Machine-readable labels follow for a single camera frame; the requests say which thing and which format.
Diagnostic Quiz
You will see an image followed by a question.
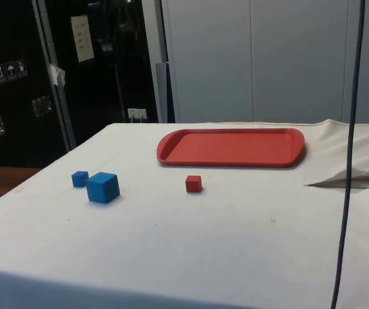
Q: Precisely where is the large blue cube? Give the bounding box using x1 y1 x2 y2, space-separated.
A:
85 171 121 205

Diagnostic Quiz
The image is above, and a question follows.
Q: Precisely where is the red tray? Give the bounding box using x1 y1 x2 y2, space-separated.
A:
156 127 306 169

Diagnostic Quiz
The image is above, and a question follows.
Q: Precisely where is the small red cube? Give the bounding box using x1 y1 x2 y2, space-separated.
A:
185 174 203 194

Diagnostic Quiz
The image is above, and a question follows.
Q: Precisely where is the pale grey locker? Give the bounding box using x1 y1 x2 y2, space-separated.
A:
160 0 369 125

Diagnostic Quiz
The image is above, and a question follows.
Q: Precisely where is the small blue cube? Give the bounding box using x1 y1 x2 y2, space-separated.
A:
71 170 90 189

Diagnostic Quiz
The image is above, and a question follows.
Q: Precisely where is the black cabinet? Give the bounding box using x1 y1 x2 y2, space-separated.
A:
0 0 160 169

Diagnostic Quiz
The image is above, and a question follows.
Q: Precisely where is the white wall socket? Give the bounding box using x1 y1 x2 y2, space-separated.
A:
127 108 148 124

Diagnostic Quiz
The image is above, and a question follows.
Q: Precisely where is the black cable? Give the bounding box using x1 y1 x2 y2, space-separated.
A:
330 0 366 309

